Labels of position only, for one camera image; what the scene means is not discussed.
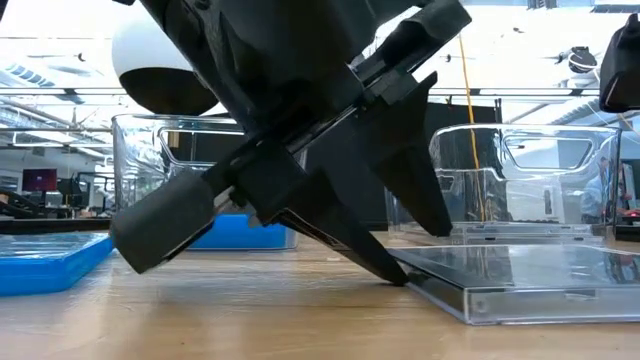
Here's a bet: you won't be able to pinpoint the black workstation frame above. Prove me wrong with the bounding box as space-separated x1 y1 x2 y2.
57 169 115 219

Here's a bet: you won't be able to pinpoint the black ceiling cable reel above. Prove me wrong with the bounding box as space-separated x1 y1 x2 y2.
567 45 600 75

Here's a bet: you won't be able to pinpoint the dark red monitor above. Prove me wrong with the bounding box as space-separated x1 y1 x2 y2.
21 168 59 194

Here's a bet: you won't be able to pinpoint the grey square packets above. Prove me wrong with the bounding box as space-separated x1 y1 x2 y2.
399 232 617 247

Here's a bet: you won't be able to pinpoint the clear plastic bin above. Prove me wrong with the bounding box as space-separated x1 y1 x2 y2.
384 123 624 247
112 113 301 251

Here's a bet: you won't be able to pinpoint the clear grey jewel case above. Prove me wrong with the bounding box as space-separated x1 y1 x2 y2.
389 243 640 326
399 222 617 235

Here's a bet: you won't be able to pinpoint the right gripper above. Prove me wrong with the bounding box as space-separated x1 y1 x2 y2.
109 0 472 275

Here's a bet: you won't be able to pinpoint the white globe lamp black base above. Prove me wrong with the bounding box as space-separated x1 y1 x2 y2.
110 9 221 117

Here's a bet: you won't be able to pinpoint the person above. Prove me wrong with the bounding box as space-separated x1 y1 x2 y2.
581 155 627 225

